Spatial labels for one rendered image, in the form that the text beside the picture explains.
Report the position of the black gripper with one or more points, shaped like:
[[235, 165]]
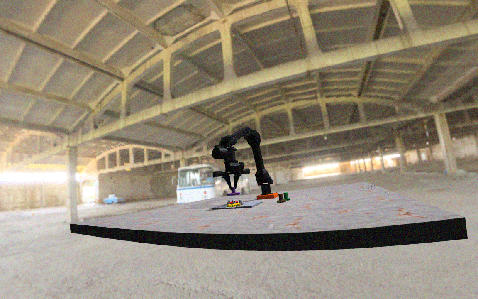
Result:
[[226, 174]]

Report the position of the tan gear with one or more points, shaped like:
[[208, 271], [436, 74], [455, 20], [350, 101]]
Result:
[[280, 199]]

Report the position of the purple gear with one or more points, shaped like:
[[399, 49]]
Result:
[[233, 192]]

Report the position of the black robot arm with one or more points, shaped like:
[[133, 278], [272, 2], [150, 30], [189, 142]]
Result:
[[225, 151]]

